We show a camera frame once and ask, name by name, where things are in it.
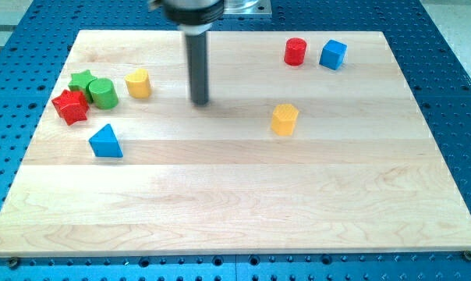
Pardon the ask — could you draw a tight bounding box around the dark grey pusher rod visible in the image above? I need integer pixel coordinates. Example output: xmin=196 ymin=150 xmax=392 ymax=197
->
xmin=185 ymin=32 xmax=209 ymax=106

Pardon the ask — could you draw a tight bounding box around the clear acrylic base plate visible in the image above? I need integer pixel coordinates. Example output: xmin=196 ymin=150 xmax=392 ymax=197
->
xmin=223 ymin=0 xmax=272 ymax=18

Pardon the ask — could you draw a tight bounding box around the red star block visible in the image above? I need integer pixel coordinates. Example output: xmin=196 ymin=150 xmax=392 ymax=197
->
xmin=51 ymin=90 xmax=89 ymax=126

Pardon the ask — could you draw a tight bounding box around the green star block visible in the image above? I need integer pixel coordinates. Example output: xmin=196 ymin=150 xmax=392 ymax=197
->
xmin=68 ymin=69 xmax=97 ymax=104

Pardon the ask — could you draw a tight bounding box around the green cylinder block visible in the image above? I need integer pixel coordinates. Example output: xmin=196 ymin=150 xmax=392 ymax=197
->
xmin=89 ymin=78 xmax=119 ymax=109

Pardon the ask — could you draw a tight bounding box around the red cylinder block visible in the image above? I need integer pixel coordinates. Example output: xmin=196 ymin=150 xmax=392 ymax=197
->
xmin=284 ymin=37 xmax=307 ymax=66

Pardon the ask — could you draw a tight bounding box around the blue cube block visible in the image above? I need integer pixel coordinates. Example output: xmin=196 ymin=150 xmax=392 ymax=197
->
xmin=319 ymin=40 xmax=347 ymax=70

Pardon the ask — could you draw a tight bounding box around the yellow heart block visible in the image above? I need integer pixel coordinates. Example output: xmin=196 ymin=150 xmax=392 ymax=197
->
xmin=125 ymin=69 xmax=152 ymax=98

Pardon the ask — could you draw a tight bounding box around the light wooden board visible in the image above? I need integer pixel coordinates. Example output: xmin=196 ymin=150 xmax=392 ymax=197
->
xmin=0 ymin=30 xmax=471 ymax=258

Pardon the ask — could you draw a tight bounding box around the right board corner screw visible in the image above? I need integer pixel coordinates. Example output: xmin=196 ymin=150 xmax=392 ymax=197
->
xmin=462 ymin=251 xmax=471 ymax=262

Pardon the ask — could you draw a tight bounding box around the blue triangle block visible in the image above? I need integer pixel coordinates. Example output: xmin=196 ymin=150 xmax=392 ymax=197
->
xmin=89 ymin=124 xmax=123 ymax=158

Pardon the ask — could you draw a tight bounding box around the yellow hexagon block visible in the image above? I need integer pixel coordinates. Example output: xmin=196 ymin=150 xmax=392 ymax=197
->
xmin=271 ymin=104 xmax=299 ymax=136

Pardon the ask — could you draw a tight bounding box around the board corner screw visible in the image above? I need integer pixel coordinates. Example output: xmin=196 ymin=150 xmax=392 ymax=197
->
xmin=6 ymin=257 xmax=19 ymax=269
xmin=462 ymin=251 xmax=471 ymax=262

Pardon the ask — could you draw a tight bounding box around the left board corner screw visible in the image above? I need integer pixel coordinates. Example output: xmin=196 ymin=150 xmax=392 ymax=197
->
xmin=6 ymin=257 xmax=19 ymax=269

